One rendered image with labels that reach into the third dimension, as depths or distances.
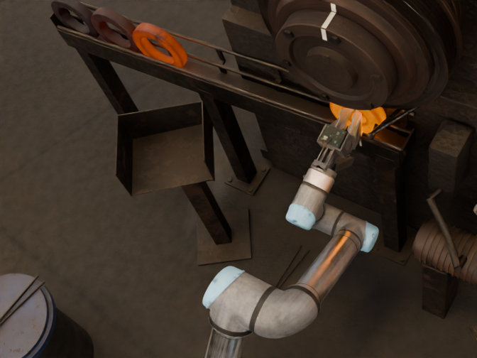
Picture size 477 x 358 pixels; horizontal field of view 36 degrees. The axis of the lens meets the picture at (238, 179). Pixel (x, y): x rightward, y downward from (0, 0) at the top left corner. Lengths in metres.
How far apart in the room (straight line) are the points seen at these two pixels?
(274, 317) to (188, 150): 0.72
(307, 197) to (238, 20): 0.55
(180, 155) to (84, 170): 0.91
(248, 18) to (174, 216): 1.00
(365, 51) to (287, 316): 0.61
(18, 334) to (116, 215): 0.74
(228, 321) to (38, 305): 0.82
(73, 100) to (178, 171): 1.18
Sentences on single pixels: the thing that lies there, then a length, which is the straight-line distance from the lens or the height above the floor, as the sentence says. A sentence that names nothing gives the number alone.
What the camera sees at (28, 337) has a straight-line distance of 2.37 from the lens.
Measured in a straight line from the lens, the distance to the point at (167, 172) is 2.22.
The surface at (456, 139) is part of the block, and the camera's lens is 1.91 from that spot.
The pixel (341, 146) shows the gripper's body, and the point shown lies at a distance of 1.91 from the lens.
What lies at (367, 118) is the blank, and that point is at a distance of 2.00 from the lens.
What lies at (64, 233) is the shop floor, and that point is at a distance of 2.98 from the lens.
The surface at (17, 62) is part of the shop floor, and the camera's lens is 3.57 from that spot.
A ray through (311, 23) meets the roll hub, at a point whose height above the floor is 1.25.
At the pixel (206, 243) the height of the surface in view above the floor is 0.01.
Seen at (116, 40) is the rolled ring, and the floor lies 0.64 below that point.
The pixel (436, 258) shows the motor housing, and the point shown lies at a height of 0.51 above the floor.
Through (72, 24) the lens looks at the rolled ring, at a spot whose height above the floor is 0.63.
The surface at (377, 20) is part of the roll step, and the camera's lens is 1.54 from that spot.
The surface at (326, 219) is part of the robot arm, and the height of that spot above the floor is 0.64.
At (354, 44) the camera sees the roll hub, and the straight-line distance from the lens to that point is 1.54.
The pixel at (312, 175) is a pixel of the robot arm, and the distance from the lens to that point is 1.92.
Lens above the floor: 2.44
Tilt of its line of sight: 59 degrees down
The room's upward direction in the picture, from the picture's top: 24 degrees counter-clockwise
